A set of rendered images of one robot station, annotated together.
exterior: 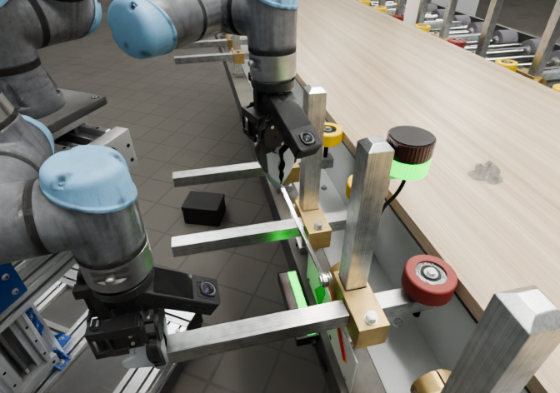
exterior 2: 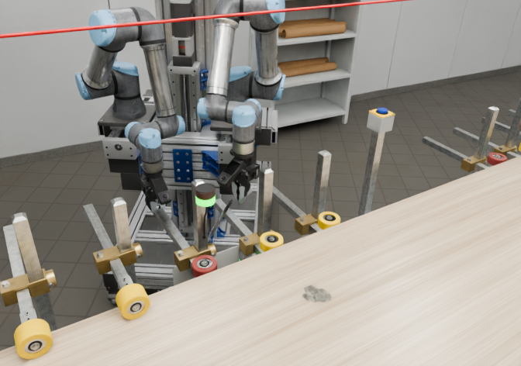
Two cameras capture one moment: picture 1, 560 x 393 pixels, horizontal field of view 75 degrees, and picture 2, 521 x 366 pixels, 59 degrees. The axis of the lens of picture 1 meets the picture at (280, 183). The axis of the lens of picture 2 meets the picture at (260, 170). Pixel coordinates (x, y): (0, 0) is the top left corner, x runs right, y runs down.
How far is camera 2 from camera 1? 1.44 m
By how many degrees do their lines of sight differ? 58
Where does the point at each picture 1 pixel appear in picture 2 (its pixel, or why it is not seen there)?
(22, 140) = (167, 122)
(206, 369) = not seen: hidden behind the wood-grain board
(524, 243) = (243, 302)
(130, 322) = (146, 184)
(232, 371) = not seen: hidden behind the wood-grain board
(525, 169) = (336, 317)
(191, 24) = (217, 115)
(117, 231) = (144, 153)
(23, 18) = (242, 86)
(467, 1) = not seen: outside the picture
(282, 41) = (235, 136)
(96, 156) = (151, 132)
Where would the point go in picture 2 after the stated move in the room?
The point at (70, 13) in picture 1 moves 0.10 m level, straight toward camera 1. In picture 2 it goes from (262, 90) to (245, 95)
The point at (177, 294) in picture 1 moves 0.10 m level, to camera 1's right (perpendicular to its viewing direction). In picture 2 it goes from (156, 188) to (160, 202)
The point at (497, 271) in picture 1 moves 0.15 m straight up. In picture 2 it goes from (215, 288) to (214, 248)
